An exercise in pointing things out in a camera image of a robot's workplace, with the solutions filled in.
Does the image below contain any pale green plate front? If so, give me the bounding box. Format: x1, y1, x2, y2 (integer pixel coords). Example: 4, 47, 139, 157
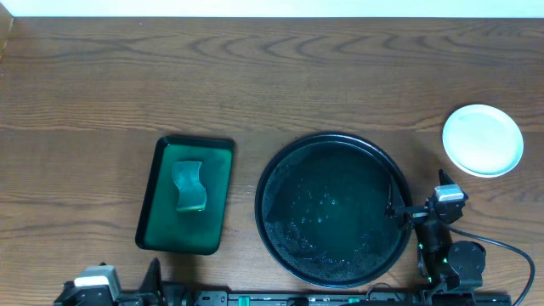
442, 105, 524, 178

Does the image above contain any green scrub sponge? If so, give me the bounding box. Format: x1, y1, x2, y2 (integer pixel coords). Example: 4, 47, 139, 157
172, 161, 207, 213

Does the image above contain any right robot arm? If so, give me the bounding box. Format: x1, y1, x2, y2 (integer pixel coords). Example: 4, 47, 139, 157
385, 169, 485, 294

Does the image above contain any green rectangular tray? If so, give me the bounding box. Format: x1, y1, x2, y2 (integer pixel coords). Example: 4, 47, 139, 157
135, 135, 235, 255

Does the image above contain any round black tray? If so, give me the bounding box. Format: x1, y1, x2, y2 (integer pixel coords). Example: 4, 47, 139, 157
254, 133, 412, 288

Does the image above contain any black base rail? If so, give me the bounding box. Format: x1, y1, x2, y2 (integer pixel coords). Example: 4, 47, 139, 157
161, 290, 513, 306

